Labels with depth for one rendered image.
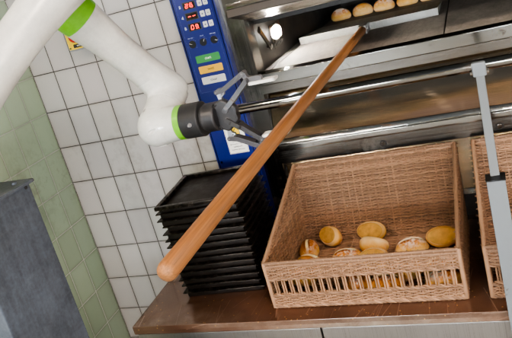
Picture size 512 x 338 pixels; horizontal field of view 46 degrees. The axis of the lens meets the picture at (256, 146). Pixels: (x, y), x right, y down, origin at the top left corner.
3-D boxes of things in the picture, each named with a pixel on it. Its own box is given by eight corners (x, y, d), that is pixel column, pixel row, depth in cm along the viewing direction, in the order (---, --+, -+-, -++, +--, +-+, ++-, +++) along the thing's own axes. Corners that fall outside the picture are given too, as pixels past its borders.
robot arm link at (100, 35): (60, 44, 153) (87, 25, 147) (75, 14, 160) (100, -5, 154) (164, 124, 173) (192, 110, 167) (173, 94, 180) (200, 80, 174)
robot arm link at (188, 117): (182, 145, 156) (171, 110, 154) (200, 130, 166) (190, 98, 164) (203, 141, 154) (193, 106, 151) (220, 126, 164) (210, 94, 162)
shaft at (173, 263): (177, 284, 79) (170, 264, 78) (158, 285, 80) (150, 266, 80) (366, 33, 231) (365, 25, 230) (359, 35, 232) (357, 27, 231)
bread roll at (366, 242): (384, 236, 186) (380, 253, 184) (394, 244, 191) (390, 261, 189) (356, 234, 193) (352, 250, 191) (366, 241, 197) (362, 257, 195)
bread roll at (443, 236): (461, 243, 180) (462, 247, 185) (458, 222, 183) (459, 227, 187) (426, 247, 183) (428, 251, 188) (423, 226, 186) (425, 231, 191)
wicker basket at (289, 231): (308, 232, 222) (290, 162, 214) (471, 217, 201) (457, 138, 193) (270, 310, 179) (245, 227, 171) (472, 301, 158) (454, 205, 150)
